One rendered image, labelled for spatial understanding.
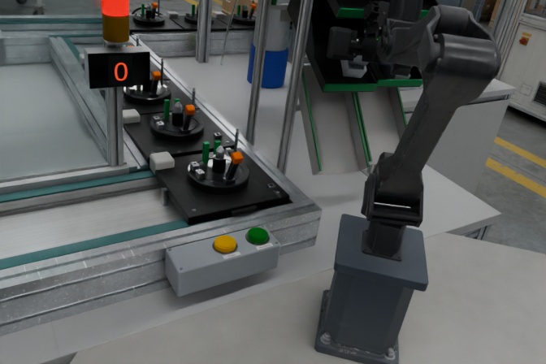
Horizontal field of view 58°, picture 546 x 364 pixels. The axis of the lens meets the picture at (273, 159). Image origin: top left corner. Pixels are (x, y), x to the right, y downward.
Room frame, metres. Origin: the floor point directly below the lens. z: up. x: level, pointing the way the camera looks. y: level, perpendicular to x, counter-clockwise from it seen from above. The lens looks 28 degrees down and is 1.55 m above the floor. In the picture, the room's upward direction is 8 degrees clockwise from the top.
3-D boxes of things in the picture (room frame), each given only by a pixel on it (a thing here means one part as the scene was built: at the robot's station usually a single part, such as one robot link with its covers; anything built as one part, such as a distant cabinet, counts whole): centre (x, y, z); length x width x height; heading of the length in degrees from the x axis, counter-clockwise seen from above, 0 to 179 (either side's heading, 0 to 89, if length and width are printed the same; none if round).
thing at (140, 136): (1.17, 0.26, 1.01); 0.24 x 0.24 x 0.13; 35
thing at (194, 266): (0.74, 0.07, 0.93); 0.21 x 0.07 x 0.06; 125
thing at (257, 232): (0.78, 0.01, 0.96); 0.04 x 0.04 x 0.02
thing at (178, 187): (0.96, 0.12, 0.96); 0.24 x 0.24 x 0.02; 35
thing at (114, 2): (0.95, 0.34, 1.33); 0.05 x 0.05 x 0.05
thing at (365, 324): (0.67, -0.20, 0.96); 0.15 x 0.15 x 0.20; 82
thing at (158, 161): (0.99, 0.25, 0.97); 0.05 x 0.05 x 0.04; 35
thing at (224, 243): (0.74, 0.07, 0.96); 0.04 x 0.04 x 0.02
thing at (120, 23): (0.95, 0.34, 1.28); 0.05 x 0.05 x 0.05
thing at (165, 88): (1.37, 0.40, 1.01); 0.24 x 0.24 x 0.13; 35
